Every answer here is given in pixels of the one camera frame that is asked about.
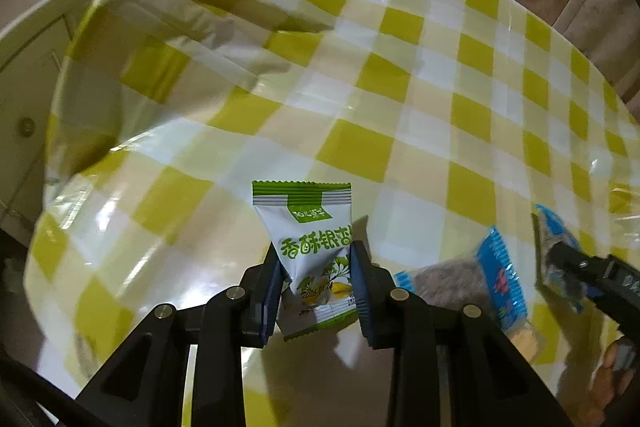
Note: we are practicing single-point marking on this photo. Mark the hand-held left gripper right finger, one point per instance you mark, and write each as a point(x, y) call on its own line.
point(362, 299)

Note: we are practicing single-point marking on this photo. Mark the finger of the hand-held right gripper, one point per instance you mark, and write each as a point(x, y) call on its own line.
point(575, 263)

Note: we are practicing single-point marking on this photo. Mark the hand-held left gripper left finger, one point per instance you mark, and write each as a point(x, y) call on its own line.
point(267, 294)

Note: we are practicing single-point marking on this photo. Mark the small blue snack packet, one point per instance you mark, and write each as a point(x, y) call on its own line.
point(547, 232)

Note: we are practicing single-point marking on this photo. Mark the green white snack packet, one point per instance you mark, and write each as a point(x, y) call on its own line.
point(310, 227)

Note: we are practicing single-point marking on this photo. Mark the large blue peanut packet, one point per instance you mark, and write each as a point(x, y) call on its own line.
point(445, 279)

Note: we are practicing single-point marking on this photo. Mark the person's right hand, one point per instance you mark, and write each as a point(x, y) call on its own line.
point(610, 379)

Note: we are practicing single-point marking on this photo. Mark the yellow white checked tablecloth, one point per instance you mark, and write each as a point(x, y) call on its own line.
point(425, 107)

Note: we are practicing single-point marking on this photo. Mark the white cabinet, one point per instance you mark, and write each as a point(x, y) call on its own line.
point(30, 72)

